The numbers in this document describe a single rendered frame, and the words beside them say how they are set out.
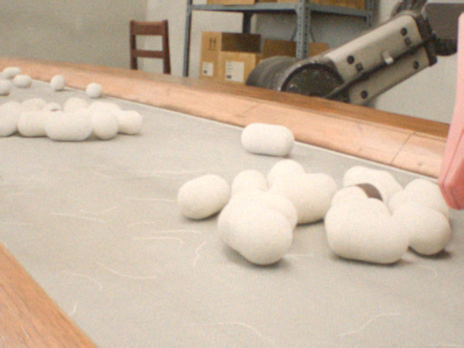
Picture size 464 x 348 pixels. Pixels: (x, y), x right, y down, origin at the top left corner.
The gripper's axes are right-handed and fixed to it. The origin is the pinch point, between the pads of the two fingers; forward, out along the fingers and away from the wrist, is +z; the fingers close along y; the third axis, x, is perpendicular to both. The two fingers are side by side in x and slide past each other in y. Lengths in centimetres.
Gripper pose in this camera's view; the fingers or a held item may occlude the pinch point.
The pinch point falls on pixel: (459, 181)
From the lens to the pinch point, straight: 25.6
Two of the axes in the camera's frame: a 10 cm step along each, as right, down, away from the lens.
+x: 5.1, 6.9, 5.2
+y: 5.7, 1.8, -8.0
